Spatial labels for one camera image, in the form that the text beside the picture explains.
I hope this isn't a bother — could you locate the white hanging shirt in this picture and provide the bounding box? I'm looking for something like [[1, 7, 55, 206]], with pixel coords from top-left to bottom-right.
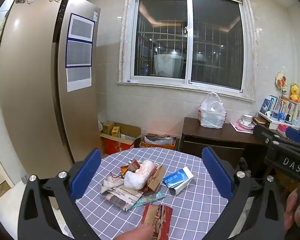
[[154, 53, 184, 78]]

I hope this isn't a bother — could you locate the red fronted open carton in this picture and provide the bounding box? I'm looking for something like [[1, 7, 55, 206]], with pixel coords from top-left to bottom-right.
[[101, 123, 142, 155]]

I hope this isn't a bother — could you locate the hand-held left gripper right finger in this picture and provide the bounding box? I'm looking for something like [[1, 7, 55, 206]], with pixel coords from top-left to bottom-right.
[[201, 146, 285, 240]]

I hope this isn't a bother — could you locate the blue framed paper sheet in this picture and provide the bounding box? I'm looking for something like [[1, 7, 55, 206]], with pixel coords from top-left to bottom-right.
[[65, 39, 93, 68], [68, 13, 95, 42]]

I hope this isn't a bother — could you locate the person's left hand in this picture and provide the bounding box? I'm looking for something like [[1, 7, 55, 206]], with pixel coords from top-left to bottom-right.
[[114, 223, 153, 240]]

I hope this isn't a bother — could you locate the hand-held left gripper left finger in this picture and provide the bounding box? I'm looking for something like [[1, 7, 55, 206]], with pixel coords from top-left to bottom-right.
[[19, 148, 102, 240]]

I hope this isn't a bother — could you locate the sliding window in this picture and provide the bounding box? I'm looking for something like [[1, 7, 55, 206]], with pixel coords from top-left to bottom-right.
[[116, 0, 257, 103]]

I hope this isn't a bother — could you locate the red brown snack wrapper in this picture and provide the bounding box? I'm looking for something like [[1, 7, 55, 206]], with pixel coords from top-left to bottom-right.
[[120, 159, 140, 178]]

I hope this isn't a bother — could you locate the teal cartoon snack packet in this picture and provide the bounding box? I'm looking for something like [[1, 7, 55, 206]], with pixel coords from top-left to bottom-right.
[[131, 191, 165, 208]]

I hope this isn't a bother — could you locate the dark wooden desk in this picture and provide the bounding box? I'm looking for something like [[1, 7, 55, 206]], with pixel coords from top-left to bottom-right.
[[179, 117, 268, 178]]

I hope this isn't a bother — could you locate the person's right hand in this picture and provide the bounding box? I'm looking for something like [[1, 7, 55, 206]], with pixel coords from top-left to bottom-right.
[[284, 188, 300, 240]]

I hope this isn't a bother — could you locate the large white bowl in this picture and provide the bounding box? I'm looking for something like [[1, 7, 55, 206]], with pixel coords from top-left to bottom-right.
[[239, 120, 255, 130]]

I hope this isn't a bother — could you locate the gold refrigerator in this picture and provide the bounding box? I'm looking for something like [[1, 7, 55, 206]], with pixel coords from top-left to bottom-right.
[[0, 0, 102, 183]]

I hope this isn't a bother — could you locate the torn red packet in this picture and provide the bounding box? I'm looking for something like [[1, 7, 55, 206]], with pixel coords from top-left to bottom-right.
[[141, 204, 173, 240]]

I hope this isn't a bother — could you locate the brown bear wall decoration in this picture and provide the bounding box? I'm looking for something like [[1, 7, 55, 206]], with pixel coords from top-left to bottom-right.
[[275, 71, 288, 89]]

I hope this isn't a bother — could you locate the white desktop shelf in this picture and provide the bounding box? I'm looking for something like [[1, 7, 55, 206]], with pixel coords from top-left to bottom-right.
[[256, 110, 281, 130]]

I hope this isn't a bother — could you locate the brown cardboard box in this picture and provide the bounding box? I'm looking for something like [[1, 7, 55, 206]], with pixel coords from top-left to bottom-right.
[[102, 121, 115, 137]]

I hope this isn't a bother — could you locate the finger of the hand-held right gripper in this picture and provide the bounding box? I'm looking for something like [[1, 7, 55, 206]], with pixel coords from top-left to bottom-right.
[[254, 124, 300, 153], [286, 127, 300, 145]]

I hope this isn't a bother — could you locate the white plastic shopping bag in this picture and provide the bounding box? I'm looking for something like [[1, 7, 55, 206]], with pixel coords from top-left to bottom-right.
[[198, 92, 227, 129]]

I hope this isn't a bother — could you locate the blue white carton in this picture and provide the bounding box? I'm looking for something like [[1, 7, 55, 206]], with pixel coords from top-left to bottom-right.
[[163, 167, 199, 195]]

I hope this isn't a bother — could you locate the purple checked tablecloth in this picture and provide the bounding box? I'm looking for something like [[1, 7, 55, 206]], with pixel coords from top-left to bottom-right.
[[75, 147, 234, 240]]

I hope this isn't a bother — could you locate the yellow duck plush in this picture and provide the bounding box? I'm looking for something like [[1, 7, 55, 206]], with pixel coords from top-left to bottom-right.
[[289, 83, 300, 103]]

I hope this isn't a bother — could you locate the pink book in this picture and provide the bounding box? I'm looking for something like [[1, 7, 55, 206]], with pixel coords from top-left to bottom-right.
[[230, 122, 254, 132]]

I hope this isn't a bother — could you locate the torn brown paper box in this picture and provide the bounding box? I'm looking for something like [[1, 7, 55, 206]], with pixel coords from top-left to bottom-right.
[[144, 165, 166, 193]]

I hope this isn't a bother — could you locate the white crumpled plastic bag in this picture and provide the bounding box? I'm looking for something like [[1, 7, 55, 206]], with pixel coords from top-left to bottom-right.
[[124, 159, 155, 190]]

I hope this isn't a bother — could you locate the row of upright books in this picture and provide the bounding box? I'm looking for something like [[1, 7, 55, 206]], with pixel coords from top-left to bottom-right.
[[260, 95, 300, 127]]

